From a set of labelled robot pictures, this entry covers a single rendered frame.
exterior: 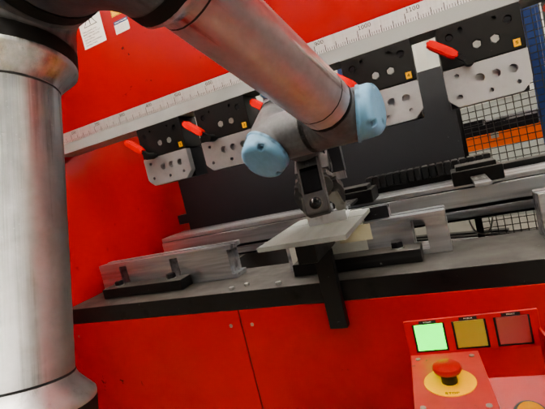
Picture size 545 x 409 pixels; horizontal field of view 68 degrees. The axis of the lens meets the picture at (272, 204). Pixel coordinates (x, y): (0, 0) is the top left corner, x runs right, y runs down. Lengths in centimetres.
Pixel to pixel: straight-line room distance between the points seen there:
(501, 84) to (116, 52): 96
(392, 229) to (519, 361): 35
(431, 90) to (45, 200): 129
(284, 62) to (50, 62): 21
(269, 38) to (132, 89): 85
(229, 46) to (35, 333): 28
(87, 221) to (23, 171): 115
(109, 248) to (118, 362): 41
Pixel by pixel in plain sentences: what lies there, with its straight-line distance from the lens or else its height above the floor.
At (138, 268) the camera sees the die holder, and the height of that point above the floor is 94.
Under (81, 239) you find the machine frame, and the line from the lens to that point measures 147.
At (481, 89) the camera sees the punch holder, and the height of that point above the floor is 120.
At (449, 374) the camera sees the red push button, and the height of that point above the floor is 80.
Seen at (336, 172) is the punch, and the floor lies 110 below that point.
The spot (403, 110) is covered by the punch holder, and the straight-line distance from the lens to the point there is 93.
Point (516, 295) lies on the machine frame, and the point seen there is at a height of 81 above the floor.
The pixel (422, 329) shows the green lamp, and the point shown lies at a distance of 75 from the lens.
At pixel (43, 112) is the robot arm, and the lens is 38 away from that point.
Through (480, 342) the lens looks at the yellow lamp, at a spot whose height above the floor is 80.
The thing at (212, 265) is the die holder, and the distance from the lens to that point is 116.
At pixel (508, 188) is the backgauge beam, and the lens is 122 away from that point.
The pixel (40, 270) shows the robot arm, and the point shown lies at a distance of 35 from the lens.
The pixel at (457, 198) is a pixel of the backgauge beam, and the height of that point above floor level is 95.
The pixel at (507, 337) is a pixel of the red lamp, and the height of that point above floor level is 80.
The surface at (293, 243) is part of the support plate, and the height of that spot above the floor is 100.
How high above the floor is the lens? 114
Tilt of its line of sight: 5 degrees down
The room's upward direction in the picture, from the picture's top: 14 degrees counter-clockwise
